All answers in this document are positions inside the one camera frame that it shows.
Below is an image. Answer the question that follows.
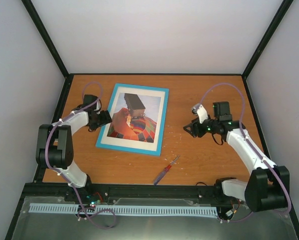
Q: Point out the light blue slotted cable duct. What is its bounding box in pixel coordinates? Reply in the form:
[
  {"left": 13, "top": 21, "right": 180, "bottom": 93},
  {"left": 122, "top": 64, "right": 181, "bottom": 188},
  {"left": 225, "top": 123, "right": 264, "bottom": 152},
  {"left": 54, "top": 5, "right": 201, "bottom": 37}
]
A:
[{"left": 28, "top": 203, "right": 218, "bottom": 218}]

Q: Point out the purple cable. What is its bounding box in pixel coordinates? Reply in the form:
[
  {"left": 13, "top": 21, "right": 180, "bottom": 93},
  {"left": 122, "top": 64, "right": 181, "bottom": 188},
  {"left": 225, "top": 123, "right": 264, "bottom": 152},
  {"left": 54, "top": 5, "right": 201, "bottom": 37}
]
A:
[
  {"left": 45, "top": 81, "right": 118, "bottom": 229},
  {"left": 198, "top": 83, "right": 292, "bottom": 223}
]

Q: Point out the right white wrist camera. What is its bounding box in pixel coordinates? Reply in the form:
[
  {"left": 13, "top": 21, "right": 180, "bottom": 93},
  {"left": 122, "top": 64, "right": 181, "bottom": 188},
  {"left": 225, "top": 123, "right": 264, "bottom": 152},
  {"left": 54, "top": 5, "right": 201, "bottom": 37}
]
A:
[{"left": 191, "top": 103, "right": 209, "bottom": 124}]

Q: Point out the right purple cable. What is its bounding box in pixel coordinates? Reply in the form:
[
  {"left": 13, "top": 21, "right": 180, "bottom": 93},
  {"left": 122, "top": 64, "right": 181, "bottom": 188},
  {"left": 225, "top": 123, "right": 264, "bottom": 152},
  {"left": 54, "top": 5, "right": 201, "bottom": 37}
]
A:
[{"left": 198, "top": 83, "right": 292, "bottom": 223}]

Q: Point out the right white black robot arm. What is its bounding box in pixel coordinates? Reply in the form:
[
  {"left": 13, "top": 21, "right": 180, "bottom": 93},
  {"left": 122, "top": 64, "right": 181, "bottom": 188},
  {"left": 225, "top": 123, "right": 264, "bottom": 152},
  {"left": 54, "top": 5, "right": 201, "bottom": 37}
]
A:
[{"left": 183, "top": 101, "right": 292, "bottom": 213}]

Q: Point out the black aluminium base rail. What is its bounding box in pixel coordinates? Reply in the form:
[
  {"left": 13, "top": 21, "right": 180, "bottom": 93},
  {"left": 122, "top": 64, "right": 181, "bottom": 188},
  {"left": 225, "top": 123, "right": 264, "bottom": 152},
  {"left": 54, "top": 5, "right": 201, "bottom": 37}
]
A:
[{"left": 21, "top": 182, "right": 238, "bottom": 206}]

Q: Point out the red purple handled screwdriver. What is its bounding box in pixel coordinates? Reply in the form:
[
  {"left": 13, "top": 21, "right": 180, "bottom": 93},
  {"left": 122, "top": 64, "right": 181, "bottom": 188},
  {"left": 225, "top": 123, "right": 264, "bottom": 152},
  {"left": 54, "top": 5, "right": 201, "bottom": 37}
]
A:
[{"left": 153, "top": 155, "right": 180, "bottom": 186}]

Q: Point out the blue wooden photo frame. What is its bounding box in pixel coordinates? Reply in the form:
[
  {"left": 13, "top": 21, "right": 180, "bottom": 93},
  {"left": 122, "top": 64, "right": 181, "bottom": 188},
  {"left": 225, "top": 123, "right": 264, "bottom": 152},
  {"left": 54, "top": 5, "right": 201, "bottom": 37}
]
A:
[{"left": 96, "top": 83, "right": 169, "bottom": 156}]

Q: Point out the hot air balloon photo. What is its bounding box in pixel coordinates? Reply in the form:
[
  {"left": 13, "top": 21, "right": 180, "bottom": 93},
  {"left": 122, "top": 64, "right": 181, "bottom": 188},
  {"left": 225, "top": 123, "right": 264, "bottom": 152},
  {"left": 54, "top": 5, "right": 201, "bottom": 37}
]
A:
[{"left": 106, "top": 92, "right": 161, "bottom": 143}]

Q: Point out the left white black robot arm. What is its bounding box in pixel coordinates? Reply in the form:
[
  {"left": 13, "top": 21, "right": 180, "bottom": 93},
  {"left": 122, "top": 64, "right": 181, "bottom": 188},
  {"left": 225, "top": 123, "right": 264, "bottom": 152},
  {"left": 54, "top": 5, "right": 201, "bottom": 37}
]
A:
[{"left": 35, "top": 94, "right": 112, "bottom": 202}]

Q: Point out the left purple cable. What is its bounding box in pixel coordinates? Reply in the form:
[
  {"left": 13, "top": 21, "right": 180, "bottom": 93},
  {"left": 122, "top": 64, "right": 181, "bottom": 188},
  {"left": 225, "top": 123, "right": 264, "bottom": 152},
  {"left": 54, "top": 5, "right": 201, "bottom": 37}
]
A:
[{"left": 45, "top": 81, "right": 118, "bottom": 229}]

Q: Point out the grey metal base plate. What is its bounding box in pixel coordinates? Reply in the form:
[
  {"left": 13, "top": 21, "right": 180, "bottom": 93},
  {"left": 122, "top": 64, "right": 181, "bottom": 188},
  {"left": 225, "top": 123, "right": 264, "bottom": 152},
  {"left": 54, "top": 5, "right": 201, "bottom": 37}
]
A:
[{"left": 8, "top": 197, "right": 299, "bottom": 240}]

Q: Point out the black enclosure frame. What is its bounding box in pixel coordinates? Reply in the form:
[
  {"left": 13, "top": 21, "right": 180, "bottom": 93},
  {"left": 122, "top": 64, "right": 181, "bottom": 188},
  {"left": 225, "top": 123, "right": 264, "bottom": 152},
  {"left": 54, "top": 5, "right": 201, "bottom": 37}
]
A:
[{"left": 4, "top": 0, "right": 299, "bottom": 240}]

